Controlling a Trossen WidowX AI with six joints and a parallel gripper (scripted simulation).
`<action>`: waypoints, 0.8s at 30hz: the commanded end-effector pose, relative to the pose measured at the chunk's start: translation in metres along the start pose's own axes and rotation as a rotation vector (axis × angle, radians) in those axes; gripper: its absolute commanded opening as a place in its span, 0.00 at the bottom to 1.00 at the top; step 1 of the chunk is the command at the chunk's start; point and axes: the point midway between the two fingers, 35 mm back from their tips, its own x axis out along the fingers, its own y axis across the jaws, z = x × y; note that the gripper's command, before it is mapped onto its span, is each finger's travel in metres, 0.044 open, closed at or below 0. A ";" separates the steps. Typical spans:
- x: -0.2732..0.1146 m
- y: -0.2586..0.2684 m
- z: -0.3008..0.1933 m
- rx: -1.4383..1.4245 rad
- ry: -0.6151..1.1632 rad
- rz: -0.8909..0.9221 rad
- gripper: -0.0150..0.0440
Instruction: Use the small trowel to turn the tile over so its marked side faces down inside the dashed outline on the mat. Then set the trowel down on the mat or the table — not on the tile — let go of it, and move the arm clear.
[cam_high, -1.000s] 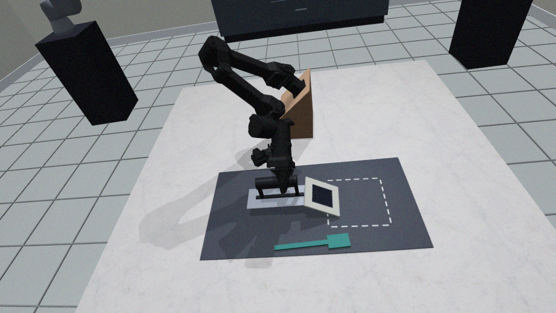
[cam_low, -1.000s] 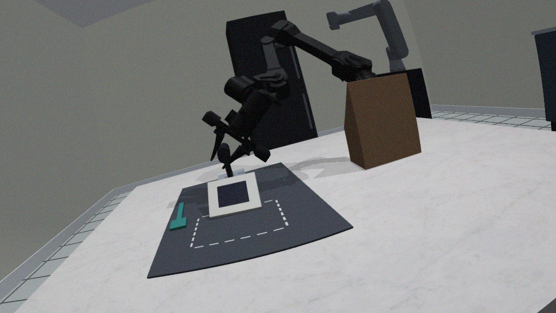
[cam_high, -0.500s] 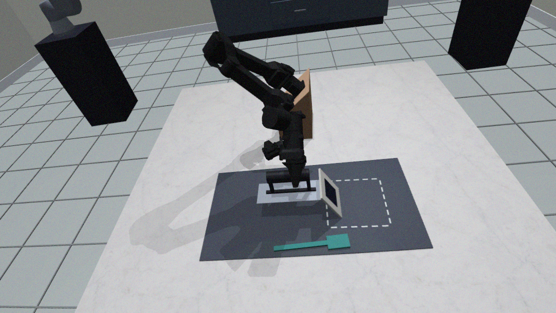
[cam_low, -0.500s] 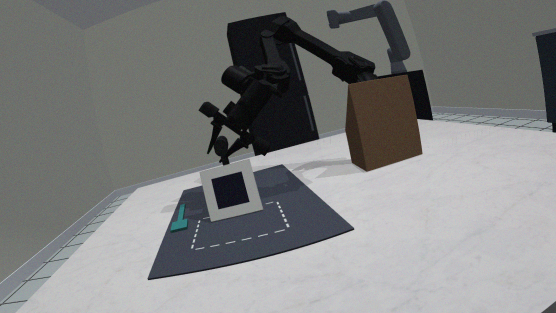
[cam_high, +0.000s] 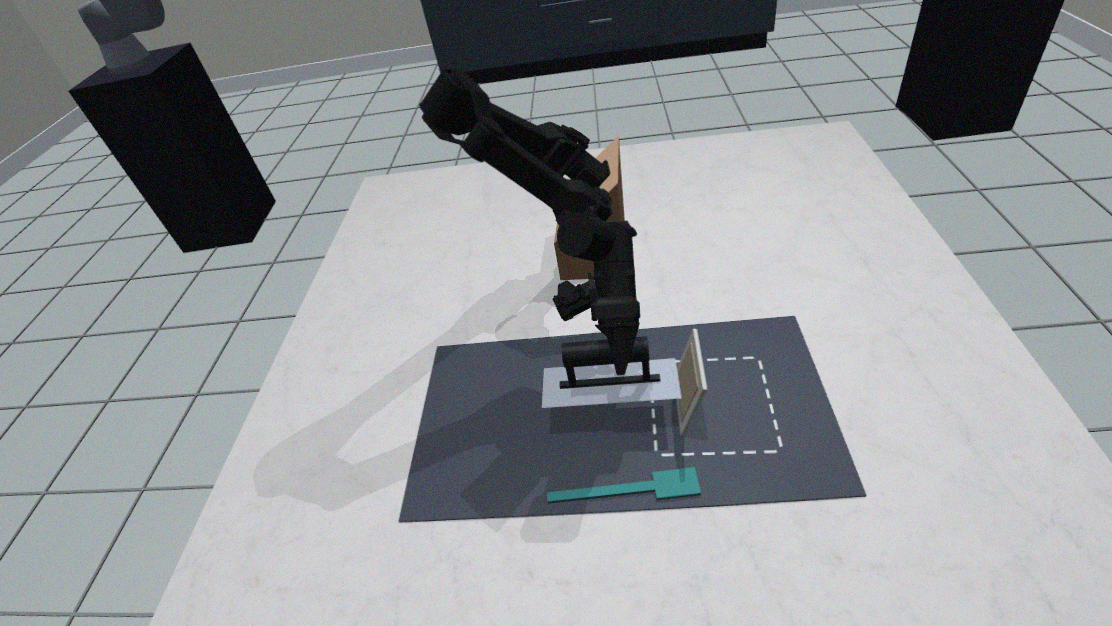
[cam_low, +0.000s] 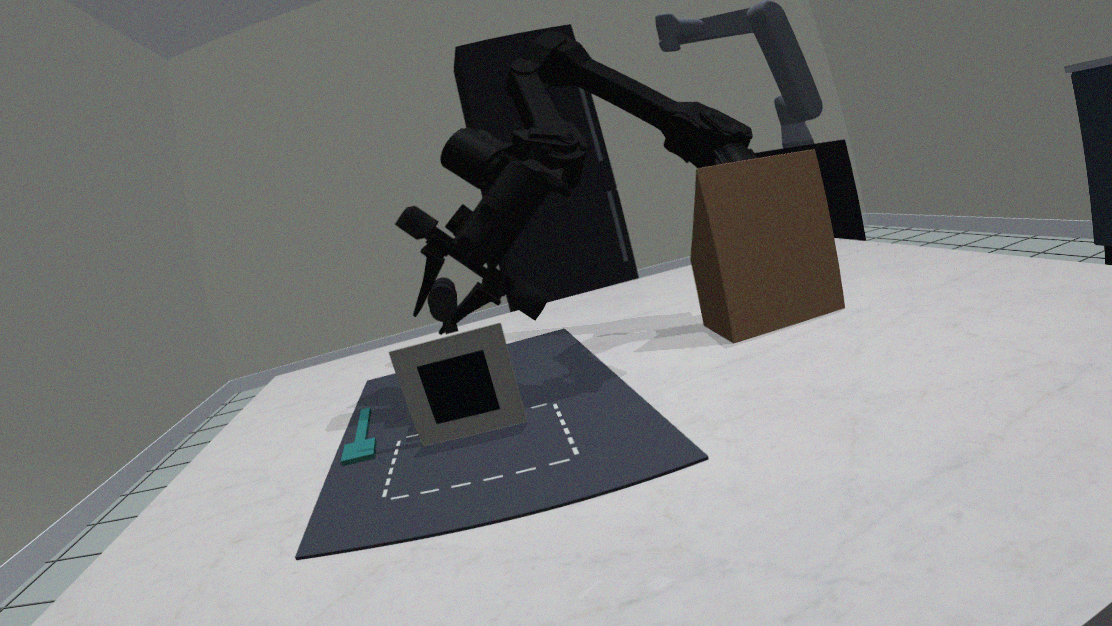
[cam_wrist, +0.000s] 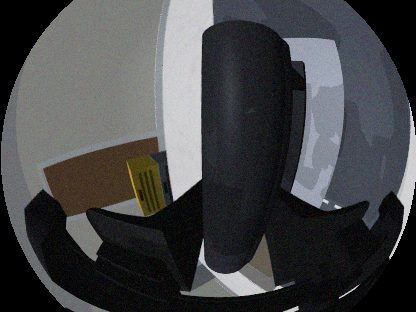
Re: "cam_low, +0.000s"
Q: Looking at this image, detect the white dashed outline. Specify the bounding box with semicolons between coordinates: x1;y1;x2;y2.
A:
383;404;578;500

